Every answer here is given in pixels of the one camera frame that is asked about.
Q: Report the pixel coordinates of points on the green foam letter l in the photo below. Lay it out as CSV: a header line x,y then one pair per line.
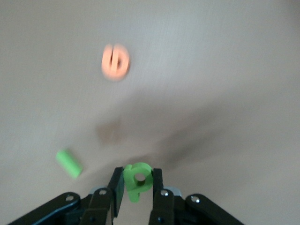
x,y
69,164

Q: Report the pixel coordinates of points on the green foam letter d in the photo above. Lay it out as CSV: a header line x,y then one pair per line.
x,y
131,189

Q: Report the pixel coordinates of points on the orange foam letter e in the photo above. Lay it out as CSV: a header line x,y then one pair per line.
x,y
107,70

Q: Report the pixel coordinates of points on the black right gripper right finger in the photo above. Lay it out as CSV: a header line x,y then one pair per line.
x,y
161,206

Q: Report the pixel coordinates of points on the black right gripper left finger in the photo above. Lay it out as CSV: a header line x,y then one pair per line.
x,y
117,187

